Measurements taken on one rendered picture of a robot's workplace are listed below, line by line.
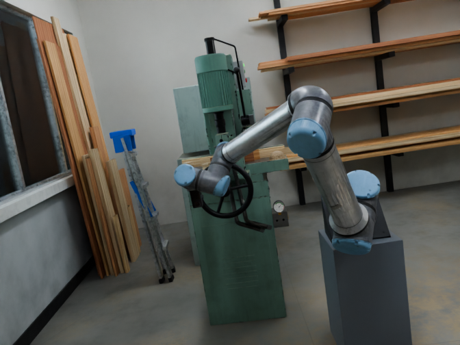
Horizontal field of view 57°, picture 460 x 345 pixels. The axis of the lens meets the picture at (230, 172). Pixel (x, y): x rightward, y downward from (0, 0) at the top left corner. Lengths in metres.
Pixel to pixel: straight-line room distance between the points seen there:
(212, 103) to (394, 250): 1.18
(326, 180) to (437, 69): 3.92
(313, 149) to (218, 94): 1.14
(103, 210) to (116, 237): 0.25
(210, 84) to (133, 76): 2.53
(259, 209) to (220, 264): 0.39
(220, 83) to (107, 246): 1.80
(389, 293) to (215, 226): 0.94
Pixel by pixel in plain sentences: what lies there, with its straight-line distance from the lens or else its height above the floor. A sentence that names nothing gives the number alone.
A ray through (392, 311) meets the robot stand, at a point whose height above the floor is 0.23.
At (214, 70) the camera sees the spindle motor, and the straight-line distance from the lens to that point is 2.32.
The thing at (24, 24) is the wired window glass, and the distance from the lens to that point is 3.83.
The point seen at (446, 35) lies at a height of 1.56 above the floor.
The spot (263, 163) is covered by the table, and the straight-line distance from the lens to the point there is 2.25.
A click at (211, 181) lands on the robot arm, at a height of 0.93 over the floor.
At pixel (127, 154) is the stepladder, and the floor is 0.99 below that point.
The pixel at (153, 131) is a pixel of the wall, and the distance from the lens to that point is 4.74.
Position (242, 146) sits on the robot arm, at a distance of 1.62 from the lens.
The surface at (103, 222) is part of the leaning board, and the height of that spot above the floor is 0.46.
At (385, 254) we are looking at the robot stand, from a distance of 1.95.
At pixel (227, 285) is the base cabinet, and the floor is 0.23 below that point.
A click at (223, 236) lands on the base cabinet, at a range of 2.34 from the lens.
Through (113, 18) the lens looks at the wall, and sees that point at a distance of 4.90.
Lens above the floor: 1.22
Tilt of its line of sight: 9 degrees down
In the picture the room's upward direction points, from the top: 9 degrees counter-clockwise
